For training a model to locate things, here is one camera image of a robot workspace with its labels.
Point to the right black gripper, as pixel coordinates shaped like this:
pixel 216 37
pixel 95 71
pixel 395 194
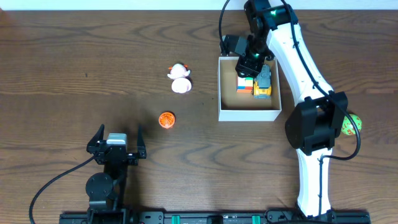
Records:
pixel 252 68

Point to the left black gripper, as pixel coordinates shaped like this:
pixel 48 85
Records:
pixel 116 157

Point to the multicolour puzzle cube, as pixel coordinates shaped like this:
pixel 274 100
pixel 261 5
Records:
pixel 244 85

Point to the yellow grey toy truck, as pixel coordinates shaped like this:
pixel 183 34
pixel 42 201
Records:
pixel 262 88

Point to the orange round toy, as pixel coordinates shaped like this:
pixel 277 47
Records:
pixel 167 120

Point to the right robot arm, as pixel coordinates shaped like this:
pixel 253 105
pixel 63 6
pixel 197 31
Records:
pixel 319 111

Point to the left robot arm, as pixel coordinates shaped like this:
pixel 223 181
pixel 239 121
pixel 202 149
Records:
pixel 106 189

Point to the white cardboard box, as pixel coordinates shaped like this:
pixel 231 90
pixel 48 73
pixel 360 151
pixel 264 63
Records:
pixel 234 106

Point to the white pink duck toy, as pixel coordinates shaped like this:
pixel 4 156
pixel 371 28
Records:
pixel 179 73

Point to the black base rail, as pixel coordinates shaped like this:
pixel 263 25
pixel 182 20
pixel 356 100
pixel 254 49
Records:
pixel 269 216

